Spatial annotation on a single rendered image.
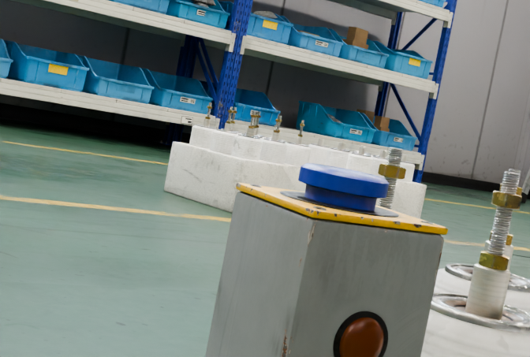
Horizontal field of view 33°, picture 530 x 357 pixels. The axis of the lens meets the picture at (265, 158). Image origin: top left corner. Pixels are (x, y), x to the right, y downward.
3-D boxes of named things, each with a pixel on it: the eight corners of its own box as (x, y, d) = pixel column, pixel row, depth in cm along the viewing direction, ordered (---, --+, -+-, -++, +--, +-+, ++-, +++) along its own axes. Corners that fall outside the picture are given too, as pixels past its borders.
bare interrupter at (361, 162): (344, 198, 347) (354, 145, 346) (367, 204, 343) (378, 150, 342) (336, 199, 338) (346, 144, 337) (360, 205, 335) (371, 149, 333)
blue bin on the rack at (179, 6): (137, 16, 575) (143, -17, 574) (188, 27, 597) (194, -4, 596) (176, 17, 534) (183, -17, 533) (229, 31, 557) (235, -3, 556)
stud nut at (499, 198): (513, 206, 56) (515, 194, 56) (526, 211, 55) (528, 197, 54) (484, 202, 56) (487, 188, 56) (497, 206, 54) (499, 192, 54)
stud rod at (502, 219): (490, 291, 56) (515, 172, 56) (498, 295, 55) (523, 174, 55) (476, 289, 56) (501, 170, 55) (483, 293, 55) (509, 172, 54)
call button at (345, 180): (399, 228, 39) (408, 182, 39) (322, 218, 38) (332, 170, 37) (348, 211, 43) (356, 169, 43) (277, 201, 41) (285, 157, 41)
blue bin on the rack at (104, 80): (59, 87, 551) (65, 53, 550) (115, 97, 574) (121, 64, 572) (95, 94, 511) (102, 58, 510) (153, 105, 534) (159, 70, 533)
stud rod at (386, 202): (383, 250, 66) (403, 149, 66) (382, 251, 65) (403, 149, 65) (370, 247, 66) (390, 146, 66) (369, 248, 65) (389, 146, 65)
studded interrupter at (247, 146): (257, 192, 306) (272, 114, 304) (245, 192, 297) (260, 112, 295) (233, 187, 310) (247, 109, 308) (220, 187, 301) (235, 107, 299)
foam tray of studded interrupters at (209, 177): (315, 220, 319) (324, 170, 318) (232, 213, 293) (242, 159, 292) (244, 198, 348) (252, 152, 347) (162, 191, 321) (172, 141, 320)
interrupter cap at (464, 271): (425, 270, 72) (427, 262, 72) (476, 271, 77) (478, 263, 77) (509, 297, 66) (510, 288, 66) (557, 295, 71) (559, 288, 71)
